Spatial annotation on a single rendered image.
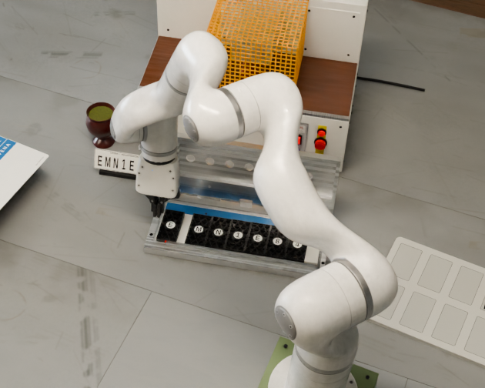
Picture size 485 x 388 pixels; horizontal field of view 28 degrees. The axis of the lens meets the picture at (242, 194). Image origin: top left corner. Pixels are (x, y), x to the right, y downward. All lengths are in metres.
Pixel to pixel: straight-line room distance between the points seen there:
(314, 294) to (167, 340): 0.62
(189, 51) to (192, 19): 0.76
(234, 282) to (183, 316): 0.16
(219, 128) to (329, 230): 0.27
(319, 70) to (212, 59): 0.80
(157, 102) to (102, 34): 0.97
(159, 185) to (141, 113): 0.26
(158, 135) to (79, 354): 0.52
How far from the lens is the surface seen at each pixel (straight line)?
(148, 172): 2.27
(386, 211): 2.51
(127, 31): 3.01
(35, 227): 2.47
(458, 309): 2.34
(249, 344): 2.22
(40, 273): 2.37
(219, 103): 1.74
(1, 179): 2.46
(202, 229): 2.38
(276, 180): 1.73
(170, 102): 2.02
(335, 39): 2.58
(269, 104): 1.77
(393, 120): 2.76
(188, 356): 2.20
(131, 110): 2.10
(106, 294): 2.31
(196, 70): 1.81
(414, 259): 2.41
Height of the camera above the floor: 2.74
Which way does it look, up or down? 47 degrees down
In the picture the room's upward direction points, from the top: 3 degrees clockwise
